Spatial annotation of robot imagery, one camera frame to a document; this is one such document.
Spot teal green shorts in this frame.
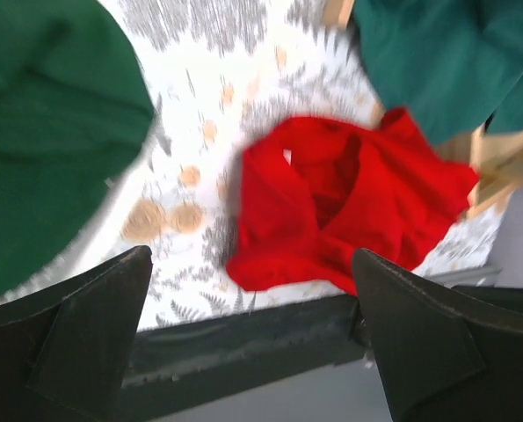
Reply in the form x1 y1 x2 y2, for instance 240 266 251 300
353 0 523 145

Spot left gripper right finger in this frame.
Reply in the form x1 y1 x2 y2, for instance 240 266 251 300
352 249 523 421

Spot right wooden clothes rack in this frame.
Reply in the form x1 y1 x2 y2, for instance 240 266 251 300
322 1 523 218

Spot red t shirt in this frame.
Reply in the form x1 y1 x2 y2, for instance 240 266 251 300
226 108 479 295

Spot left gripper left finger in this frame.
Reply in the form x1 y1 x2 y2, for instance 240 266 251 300
0 246 152 422

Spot floral table cloth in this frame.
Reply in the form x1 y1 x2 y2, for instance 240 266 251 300
0 0 504 332

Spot dark green garment in basket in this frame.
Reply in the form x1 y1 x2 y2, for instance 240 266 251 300
0 1 154 296

